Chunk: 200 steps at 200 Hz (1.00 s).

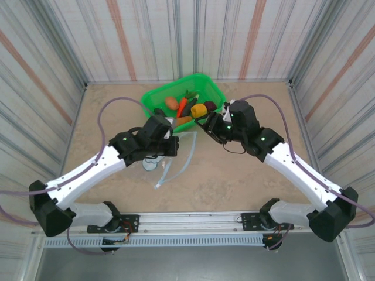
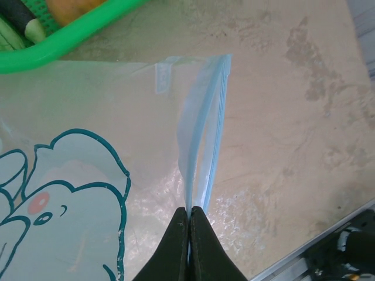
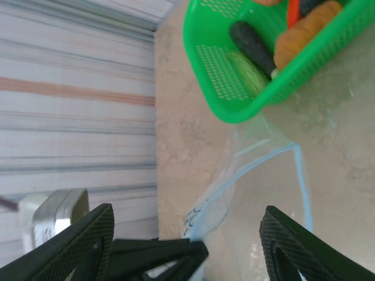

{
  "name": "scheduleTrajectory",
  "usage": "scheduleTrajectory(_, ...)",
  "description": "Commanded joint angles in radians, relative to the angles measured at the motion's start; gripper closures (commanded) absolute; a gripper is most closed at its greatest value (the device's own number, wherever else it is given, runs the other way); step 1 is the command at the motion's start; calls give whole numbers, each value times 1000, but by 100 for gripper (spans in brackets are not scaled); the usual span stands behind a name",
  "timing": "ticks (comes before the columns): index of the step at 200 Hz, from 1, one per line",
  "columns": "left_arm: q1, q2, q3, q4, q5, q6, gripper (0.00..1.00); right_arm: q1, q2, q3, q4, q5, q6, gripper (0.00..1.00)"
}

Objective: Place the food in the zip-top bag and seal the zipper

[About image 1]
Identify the dark purple toy beet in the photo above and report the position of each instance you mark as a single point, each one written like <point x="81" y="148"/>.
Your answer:
<point x="210" y="106"/>

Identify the yellow toy bell pepper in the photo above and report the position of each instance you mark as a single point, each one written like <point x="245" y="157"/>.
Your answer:
<point x="198" y="110"/>

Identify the dark toy eggplant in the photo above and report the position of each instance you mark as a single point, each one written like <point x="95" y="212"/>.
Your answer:
<point x="189" y="106"/>

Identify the clear zip-top bag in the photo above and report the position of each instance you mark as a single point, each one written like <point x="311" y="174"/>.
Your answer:
<point x="150" y="166"/>

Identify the orange toy carrot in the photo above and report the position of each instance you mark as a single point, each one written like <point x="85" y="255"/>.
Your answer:
<point x="182" y="106"/>

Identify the green plastic mesh basket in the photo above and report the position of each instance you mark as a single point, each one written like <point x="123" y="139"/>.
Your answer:
<point x="205" y="85"/>

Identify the brown toy potato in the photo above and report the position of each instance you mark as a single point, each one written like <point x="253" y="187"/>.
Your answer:
<point x="172" y="103"/>

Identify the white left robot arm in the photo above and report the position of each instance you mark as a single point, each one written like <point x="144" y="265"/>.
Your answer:
<point x="88" y="172"/>

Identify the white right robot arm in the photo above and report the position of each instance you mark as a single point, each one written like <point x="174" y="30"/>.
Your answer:
<point x="301" y="172"/>

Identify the grey metal panel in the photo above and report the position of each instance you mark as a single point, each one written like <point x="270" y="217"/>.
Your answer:
<point x="190" y="263"/>

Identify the aluminium frame profile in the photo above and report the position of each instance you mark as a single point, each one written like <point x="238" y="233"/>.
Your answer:
<point x="301" y="117"/>

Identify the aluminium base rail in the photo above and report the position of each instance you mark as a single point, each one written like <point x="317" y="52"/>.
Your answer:
<point x="190" y="221"/>

